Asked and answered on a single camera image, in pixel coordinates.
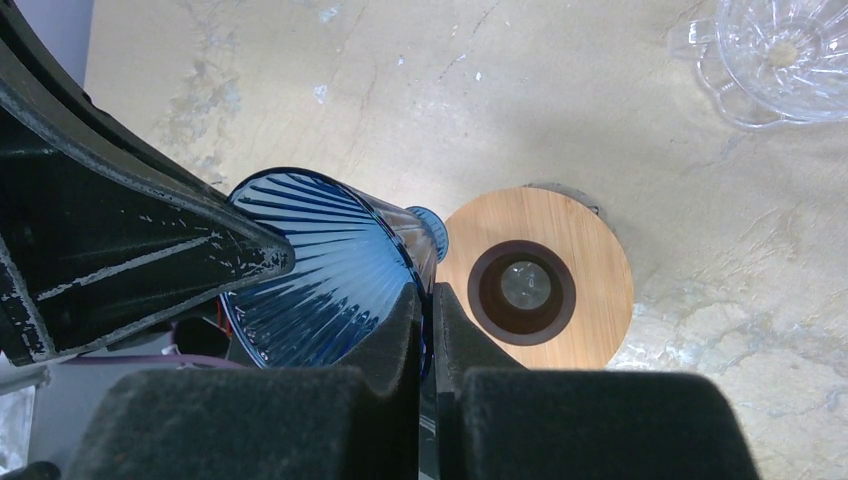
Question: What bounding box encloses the glass carafe with handle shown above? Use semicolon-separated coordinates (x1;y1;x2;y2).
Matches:
500;261;552;310

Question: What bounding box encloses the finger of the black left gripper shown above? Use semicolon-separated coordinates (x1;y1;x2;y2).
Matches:
1;1;295;367

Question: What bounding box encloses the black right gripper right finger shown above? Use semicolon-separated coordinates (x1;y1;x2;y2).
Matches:
431;283;759;479

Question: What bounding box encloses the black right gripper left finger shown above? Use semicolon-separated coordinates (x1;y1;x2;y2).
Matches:
67;285;421;479

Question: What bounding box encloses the blue ribbed glass dripper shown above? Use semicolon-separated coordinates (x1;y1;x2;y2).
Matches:
220;167;449;368

